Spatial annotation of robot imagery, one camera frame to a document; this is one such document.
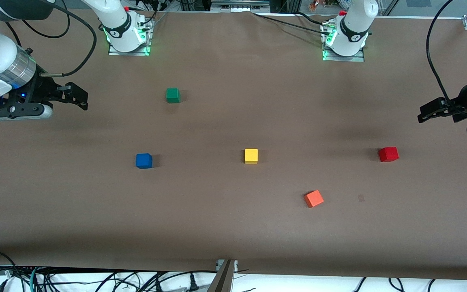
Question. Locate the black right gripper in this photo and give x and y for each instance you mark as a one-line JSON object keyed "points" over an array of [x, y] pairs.
{"points": [[40, 90]]}

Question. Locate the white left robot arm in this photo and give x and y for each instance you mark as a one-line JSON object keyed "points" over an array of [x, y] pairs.
{"points": [[353, 28]]}

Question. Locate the orange cube block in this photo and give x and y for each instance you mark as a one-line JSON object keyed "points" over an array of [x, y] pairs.
{"points": [[313, 198]]}

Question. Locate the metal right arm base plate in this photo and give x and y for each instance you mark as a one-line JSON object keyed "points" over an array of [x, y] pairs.
{"points": [[146, 36]]}

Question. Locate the green cube block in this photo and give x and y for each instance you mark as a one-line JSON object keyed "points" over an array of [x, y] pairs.
{"points": [[172, 95]]}

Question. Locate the aluminium table frame profile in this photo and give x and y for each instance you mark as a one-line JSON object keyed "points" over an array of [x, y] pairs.
{"points": [[223, 278]]}

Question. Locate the blue cube block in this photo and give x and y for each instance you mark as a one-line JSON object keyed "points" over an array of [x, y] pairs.
{"points": [[144, 161]]}

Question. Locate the grey rail behind table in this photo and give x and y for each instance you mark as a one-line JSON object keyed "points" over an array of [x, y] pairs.
{"points": [[239, 5]]}

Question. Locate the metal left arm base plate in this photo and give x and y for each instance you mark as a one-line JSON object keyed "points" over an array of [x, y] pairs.
{"points": [[341, 59]]}

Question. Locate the red cube block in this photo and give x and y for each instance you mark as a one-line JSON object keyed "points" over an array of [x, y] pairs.
{"points": [[388, 154]]}

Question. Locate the yellow cube block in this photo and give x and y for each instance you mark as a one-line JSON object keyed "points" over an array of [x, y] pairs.
{"points": [[251, 156]]}

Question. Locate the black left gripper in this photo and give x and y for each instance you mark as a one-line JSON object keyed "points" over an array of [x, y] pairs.
{"points": [[463, 102]]}

